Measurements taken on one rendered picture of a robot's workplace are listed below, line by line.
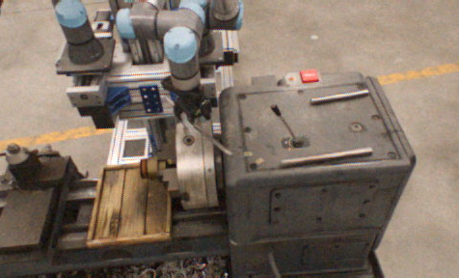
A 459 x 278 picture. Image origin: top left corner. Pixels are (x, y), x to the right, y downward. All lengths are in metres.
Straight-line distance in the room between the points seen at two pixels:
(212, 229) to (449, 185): 1.83
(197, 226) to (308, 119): 0.59
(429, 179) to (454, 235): 0.39
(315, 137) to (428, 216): 1.59
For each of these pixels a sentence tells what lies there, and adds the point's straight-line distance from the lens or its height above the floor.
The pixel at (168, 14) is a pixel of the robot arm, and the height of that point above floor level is 1.71.
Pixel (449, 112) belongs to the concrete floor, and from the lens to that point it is 3.52.
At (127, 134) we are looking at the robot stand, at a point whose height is 0.23.
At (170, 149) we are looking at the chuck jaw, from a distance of 1.50.
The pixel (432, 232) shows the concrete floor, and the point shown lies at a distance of 2.81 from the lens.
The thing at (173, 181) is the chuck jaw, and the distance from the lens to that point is 1.45.
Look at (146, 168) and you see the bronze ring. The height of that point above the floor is 1.11.
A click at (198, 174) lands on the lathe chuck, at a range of 1.37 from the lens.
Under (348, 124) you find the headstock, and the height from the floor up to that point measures 1.26.
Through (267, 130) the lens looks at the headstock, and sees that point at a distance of 1.38.
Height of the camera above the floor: 2.27
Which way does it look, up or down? 47 degrees down
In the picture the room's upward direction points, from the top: 4 degrees counter-clockwise
